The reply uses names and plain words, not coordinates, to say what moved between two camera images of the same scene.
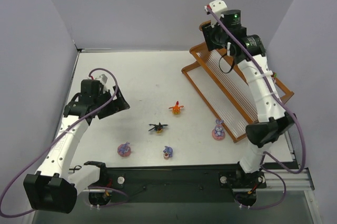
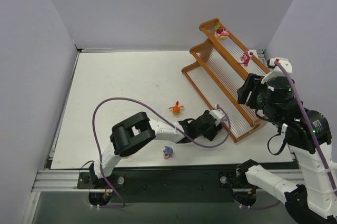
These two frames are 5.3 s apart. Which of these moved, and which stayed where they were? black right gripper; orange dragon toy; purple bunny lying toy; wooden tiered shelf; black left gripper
Moved: black right gripper; black left gripper
Stayed: wooden tiered shelf; orange dragon toy; purple bunny lying toy
